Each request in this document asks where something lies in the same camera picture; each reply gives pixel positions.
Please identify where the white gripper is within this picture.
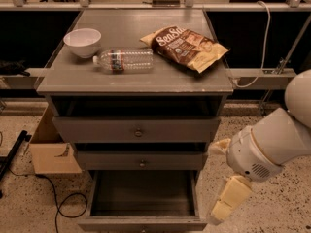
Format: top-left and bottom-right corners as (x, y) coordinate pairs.
(207, 126), (283, 225)

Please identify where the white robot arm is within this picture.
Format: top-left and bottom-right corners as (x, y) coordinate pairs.
(208, 70), (311, 225)

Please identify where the grey wooden drawer cabinet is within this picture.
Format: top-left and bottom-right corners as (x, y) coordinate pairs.
(36, 9), (234, 173)

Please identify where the grey middle drawer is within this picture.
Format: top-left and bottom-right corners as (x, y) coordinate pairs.
(77, 151), (207, 170)

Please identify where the grey top drawer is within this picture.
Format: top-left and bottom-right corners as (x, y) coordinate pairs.
(52, 116), (220, 143)

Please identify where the brown yellow chip bag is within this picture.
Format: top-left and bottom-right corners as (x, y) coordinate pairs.
(140, 25), (228, 73)

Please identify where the clear plastic water bottle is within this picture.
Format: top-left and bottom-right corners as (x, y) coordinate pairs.
(93, 49), (154, 74)

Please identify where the cardboard box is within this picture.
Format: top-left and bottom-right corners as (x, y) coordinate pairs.
(29, 107), (82, 174)

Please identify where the white ceramic bowl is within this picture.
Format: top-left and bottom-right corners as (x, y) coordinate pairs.
(63, 28), (101, 58)

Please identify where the black bar on floor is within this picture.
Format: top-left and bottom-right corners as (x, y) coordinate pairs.
(0, 130), (29, 181)

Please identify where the white hanging cable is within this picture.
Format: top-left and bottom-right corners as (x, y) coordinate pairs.
(230, 0), (272, 89)

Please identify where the black floor cable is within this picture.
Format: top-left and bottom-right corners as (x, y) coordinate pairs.
(7, 168), (89, 233)

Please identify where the black cloth on rail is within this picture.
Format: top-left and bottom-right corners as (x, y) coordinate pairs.
(0, 60), (30, 77)

